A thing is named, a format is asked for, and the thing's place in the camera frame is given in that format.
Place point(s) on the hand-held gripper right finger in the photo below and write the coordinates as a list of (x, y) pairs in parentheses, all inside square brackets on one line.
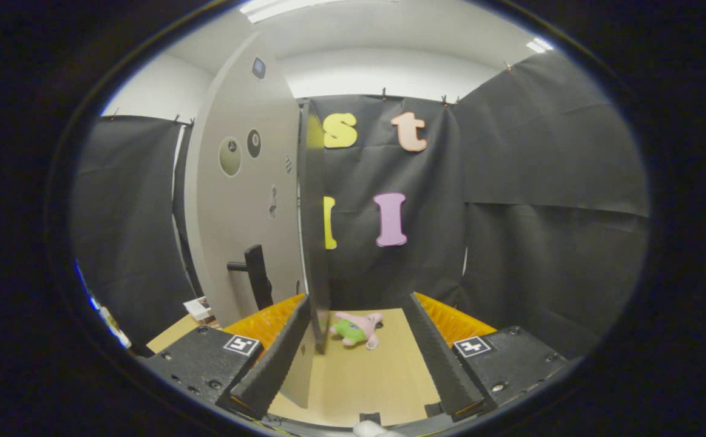
[(434, 364)]

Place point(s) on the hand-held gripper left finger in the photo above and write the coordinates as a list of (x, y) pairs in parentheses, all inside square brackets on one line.
[(277, 364)]

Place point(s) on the dark grey shoe cabinet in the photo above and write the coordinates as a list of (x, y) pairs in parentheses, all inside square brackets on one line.
[(313, 243)]

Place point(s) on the light grey shoe cabinet door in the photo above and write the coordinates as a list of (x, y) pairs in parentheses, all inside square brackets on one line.
[(237, 212)]

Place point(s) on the pink and green plush toy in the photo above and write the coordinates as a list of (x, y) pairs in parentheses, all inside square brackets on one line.
[(356, 328)]

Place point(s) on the black backdrop cloth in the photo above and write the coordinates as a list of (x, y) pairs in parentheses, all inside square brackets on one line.
[(541, 212)]

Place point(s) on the small ceiling light panel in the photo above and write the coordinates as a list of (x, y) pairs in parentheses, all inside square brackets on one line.
[(539, 45)]

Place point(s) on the long ceiling light panel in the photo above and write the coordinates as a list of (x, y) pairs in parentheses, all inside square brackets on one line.
[(286, 7)]

